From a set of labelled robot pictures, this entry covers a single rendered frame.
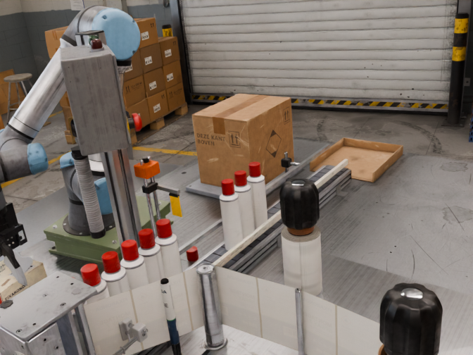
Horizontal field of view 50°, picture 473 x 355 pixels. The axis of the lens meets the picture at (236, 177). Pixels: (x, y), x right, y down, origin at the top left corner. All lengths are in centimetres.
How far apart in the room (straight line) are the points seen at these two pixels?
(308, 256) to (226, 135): 77
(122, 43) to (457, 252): 103
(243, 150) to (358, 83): 386
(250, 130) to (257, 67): 416
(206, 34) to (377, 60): 199
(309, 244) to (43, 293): 53
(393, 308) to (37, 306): 54
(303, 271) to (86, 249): 71
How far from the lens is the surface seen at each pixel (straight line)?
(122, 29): 130
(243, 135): 171
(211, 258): 138
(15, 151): 135
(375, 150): 218
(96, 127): 102
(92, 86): 100
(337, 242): 151
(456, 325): 118
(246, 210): 139
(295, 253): 109
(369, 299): 121
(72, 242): 159
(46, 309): 86
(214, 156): 182
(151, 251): 113
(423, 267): 143
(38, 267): 144
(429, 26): 529
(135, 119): 105
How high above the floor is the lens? 161
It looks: 23 degrees down
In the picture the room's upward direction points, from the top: 6 degrees counter-clockwise
